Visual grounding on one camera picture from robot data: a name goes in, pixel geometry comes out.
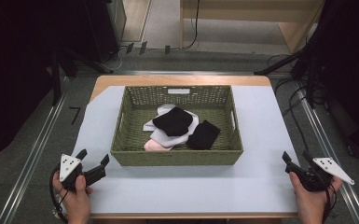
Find black cabinet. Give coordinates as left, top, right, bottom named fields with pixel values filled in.
left=83, top=0, right=128, bottom=63

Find black sock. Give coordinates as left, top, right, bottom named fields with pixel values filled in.
left=151, top=105, right=195, bottom=137
left=186, top=119, right=222, bottom=151

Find person's left hand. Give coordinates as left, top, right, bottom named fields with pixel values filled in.
left=51, top=170, right=94, bottom=224

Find black stand leg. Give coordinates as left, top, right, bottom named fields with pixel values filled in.
left=253, top=46, right=309, bottom=77

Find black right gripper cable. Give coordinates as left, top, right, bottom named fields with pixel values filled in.
left=320, top=182, right=338, bottom=224

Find black hanging cable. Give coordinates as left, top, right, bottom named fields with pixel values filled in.
left=180, top=0, right=200, bottom=51

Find light wooden shelf unit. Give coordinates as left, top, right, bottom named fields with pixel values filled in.
left=179, top=0, right=326, bottom=54

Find white table sheet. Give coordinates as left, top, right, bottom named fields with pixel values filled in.
left=71, top=85, right=300, bottom=216

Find black floor cables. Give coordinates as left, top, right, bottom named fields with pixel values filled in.
left=266, top=53, right=327, bottom=154

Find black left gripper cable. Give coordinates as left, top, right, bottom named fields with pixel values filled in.
left=48, top=165, right=70, bottom=224

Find white sock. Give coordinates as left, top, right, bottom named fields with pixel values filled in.
left=142, top=103, right=200, bottom=133

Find green woven basket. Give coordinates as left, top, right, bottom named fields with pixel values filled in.
left=109, top=84, right=244, bottom=167

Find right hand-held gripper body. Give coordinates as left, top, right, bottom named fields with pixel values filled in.
left=297, top=156, right=355, bottom=193

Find person's right hand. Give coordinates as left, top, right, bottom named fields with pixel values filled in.
left=288, top=171, right=345, bottom=224

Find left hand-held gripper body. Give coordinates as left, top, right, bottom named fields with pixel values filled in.
left=58, top=153, right=88, bottom=191

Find pale grey sock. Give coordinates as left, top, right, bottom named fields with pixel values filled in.
left=149, top=124, right=198, bottom=149

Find pink sock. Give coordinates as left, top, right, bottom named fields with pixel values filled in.
left=143, top=138, right=174, bottom=153

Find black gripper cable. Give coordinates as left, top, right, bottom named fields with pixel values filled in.
left=320, top=182, right=338, bottom=224
left=48, top=165, right=70, bottom=224

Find metal floor rail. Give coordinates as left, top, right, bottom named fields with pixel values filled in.
left=113, top=70, right=293, bottom=77
left=294, top=79, right=359, bottom=224
left=0, top=76, right=70, bottom=224

